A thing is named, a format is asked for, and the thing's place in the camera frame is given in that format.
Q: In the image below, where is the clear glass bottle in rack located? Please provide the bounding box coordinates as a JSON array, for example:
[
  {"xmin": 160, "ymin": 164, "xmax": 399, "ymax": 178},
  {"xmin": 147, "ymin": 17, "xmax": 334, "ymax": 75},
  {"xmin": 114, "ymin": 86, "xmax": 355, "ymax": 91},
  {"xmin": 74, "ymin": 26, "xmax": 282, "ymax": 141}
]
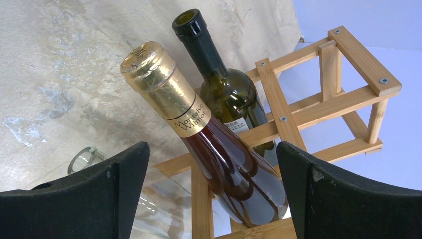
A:
[{"xmin": 67, "ymin": 146, "xmax": 194, "ymax": 239}]

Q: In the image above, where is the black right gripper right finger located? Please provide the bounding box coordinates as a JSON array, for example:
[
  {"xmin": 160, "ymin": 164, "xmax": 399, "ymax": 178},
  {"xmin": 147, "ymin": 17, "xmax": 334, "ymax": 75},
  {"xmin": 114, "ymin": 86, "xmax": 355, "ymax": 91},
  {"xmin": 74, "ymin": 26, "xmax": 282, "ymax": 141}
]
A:
[{"xmin": 277, "ymin": 141, "xmax": 422, "ymax": 239}]

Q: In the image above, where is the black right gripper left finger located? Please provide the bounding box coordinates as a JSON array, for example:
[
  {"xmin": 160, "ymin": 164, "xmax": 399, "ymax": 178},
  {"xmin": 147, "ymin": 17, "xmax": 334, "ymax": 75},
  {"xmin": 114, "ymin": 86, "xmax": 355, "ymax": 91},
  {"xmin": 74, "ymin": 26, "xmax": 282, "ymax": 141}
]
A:
[{"xmin": 0, "ymin": 142, "xmax": 150, "ymax": 239}]

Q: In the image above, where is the dark bottle behind middle row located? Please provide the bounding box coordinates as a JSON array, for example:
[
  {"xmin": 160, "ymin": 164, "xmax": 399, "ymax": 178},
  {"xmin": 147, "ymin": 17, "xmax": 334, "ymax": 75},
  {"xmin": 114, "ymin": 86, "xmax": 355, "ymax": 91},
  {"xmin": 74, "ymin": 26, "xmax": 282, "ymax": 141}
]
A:
[{"xmin": 171, "ymin": 8, "xmax": 279, "ymax": 167}]

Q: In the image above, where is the wooden wine rack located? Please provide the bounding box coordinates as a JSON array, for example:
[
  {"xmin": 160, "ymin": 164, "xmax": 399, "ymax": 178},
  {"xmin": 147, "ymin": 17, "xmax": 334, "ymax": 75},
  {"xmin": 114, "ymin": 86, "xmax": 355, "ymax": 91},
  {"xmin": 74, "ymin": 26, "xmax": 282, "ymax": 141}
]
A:
[{"xmin": 153, "ymin": 25, "xmax": 403, "ymax": 239}]

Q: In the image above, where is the red wine bottle gold cap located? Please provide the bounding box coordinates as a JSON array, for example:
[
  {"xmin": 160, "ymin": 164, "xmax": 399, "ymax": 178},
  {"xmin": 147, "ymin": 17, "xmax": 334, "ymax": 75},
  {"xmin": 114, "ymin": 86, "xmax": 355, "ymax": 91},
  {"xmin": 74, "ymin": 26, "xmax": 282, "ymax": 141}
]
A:
[{"xmin": 120, "ymin": 41, "xmax": 288, "ymax": 227}]

